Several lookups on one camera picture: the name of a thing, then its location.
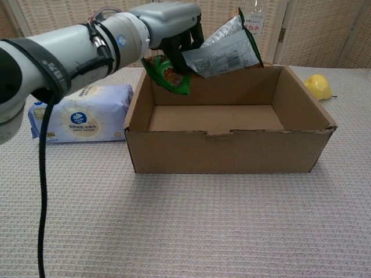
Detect open cardboard box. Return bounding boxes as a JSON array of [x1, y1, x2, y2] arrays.
[[123, 64, 338, 175]]

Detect beige folding screen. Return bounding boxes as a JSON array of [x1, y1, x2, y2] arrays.
[[0, 0, 371, 69]]

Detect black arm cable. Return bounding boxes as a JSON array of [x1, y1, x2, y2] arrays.
[[37, 92, 59, 278]]

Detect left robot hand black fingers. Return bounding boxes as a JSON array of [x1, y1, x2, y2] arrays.
[[129, 2, 205, 73]]

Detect yellow pear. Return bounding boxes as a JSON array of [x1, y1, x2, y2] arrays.
[[303, 74, 339, 101]]

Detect woven white tablecloth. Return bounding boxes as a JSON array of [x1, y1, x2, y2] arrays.
[[0, 65, 371, 278]]

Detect green snack packet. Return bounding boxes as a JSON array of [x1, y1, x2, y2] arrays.
[[141, 7, 264, 96]]

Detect clear water bottle white cap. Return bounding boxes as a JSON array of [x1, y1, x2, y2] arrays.
[[242, 0, 266, 37]]

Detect blue-white tissue pack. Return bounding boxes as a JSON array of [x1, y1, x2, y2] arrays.
[[27, 83, 134, 144]]

